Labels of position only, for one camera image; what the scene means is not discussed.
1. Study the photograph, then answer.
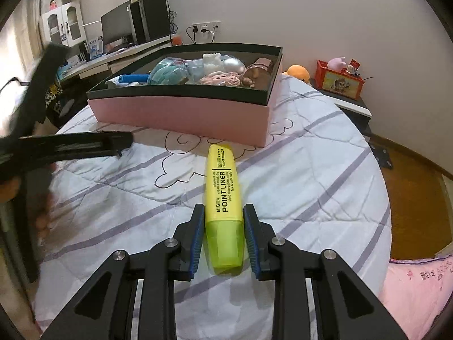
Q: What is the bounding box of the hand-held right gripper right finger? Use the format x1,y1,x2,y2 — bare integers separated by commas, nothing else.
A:
242,203,411,340

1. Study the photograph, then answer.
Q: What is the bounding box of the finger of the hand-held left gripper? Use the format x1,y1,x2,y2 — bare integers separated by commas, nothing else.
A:
0,130,134,182
0,42,71,143

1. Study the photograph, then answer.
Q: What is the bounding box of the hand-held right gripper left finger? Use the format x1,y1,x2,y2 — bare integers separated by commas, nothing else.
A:
39,203,206,340

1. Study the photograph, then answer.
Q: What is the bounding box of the yellow highlighter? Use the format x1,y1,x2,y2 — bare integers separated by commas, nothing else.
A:
204,143,245,276

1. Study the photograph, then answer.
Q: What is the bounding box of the blue toothbrush case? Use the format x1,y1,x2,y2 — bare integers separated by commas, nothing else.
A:
117,74,151,86

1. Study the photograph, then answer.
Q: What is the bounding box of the pink storage box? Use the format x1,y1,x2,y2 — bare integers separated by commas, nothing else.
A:
86,43,284,148

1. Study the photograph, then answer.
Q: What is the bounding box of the white bear figurine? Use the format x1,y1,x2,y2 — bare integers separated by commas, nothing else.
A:
202,52,224,77

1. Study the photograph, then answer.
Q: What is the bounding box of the rose gold jar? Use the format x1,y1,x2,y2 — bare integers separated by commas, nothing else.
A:
244,57,277,86

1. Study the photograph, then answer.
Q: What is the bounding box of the person's left hand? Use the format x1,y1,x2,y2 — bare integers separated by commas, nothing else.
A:
0,175,54,239

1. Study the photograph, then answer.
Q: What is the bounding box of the chair with draped clothes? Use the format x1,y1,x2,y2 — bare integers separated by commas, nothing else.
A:
44,81,76,128

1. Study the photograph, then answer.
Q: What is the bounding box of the beige curtain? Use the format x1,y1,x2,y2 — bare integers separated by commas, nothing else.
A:
0,0,46,89

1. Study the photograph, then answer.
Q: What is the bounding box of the white desk with drawers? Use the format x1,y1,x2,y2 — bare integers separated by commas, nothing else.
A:
57,33,178,89

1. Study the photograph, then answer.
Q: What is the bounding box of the white glass-door cabinet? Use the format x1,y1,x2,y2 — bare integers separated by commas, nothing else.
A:
40,2,87,48

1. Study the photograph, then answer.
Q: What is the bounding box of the blue box on desk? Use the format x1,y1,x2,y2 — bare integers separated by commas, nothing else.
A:
87,37,105,60

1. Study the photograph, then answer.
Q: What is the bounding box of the black computer monitor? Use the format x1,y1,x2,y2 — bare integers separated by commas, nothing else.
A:
101,2,137,52

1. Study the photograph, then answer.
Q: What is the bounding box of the black computer tower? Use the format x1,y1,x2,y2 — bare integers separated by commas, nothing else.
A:
129,0,170,43

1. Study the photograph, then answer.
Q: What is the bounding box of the black floor scale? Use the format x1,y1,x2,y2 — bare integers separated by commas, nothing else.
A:
370,143,394,170

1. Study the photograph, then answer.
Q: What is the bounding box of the black and white low cabinet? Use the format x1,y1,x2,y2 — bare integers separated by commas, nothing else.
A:
311,78,373,142

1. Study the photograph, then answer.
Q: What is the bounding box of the pink bedding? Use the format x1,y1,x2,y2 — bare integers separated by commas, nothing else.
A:
379,254,453,340

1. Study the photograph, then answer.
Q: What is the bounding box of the orange octopus plush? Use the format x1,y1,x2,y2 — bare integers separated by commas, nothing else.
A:
282,64,312,86

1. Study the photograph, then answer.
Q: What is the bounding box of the red printed storage box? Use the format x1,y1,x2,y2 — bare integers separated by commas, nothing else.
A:
315,59,365,100

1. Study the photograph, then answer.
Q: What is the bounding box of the white wall outlet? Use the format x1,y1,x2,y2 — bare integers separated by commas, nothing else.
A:
191,22,222,33

